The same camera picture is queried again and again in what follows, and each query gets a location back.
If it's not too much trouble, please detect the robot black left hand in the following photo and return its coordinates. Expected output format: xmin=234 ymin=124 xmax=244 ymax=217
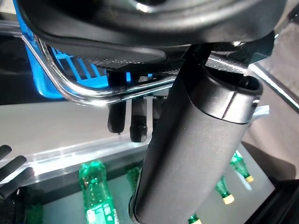
xmin=16 ymin=0 xmax=289 ymax=224

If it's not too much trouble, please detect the robot black right hand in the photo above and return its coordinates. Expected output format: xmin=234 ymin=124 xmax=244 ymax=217
xmin=0 ymin=144 xmax=36 ymax=224

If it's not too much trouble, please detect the chrome wire basket handle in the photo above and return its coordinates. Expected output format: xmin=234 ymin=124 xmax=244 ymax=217
xmin=21 ymin=35 xmax=175 ymax=107
xmin=38 ymin=38 xmax=176 ymax=94

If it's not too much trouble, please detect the green soda bottle yellow cap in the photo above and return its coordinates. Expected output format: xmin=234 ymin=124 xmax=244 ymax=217
xmin=229 ymin=151 xmax=255 ymax=183
xmin=78 ymin=160 xmax=118 ymax=224
xmin=215 ymin=175 xmax=235 ymax=205
xmin=187 ymin=212 xmax=203 ymax=224
xmin=25 ymin=202 xmax=45 ymax=224
xmin=127 ymin=165 xmax=143 ymax=196

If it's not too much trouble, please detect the blue plastic shopping basket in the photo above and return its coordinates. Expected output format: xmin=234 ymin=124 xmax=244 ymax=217
xmin=13 ymin=0 xmax=154 ymax=101

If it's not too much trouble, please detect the black display shelf unit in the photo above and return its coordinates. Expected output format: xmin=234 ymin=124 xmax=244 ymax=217
xmin=0 ymin=140 xmax=299 ymax=224

